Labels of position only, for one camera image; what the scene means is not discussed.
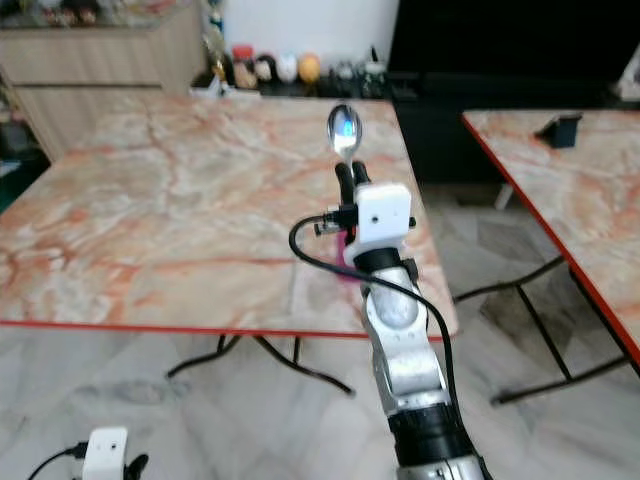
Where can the silver metal spoon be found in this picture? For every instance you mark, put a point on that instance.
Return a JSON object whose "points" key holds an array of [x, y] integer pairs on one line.
{"points": [[345, 130]]}

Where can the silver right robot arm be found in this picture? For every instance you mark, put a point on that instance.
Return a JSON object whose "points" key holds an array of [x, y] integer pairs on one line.
{"points": [[410, 350]]}

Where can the pink plastic cup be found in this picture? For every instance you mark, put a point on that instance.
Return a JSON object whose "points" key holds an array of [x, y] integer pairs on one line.
{"points": [[345, 270]]}

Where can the white mug with pens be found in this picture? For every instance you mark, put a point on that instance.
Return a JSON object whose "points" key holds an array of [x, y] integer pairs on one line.
{"points": [[375, 72]]}

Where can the small grey figurine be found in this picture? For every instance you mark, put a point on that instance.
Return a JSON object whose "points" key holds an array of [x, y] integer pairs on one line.
{"points": [[345, 72]]}

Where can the yellow round figurine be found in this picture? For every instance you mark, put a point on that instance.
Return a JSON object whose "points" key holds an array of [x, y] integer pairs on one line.
{"points": [[309, 68]]}

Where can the white round figurine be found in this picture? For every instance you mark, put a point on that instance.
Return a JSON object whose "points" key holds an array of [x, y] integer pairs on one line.
{"points": [[287, 68]]}

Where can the dark brown round figurine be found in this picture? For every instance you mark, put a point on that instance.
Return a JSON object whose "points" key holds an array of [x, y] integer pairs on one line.
{"points": [[265, 70]]}

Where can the marble folding table red edge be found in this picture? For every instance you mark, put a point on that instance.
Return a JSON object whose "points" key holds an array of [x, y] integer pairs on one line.
{"points": [[190, 200], [560, 190]]}

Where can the red lid glass jar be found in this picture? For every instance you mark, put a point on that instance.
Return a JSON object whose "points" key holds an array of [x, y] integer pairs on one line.
{"points": [[243, 68]]}

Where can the gold trophy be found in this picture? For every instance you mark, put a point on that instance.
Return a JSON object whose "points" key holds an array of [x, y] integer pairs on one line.
{"points": [[217, 55]]}

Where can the black television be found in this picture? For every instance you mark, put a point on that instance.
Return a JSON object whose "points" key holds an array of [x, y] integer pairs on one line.
{"points": [[510, 40]]}

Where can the teal plastic bin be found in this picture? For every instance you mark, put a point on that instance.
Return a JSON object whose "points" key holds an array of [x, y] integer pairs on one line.
{"points": [[20, 192]]}

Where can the light wooden cabinet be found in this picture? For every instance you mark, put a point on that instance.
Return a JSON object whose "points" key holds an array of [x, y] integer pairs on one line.
{"points": [[100, 80]]}

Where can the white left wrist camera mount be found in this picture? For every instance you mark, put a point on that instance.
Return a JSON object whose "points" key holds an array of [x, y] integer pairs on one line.
{"points": [[106, 455]]}

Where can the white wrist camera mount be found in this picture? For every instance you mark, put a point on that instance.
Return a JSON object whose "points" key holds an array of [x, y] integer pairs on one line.
{"points": [[106, 455], [382, 222]]}

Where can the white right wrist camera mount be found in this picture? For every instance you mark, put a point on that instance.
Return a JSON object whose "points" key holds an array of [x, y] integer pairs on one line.
{"points": [[382, 222]]}

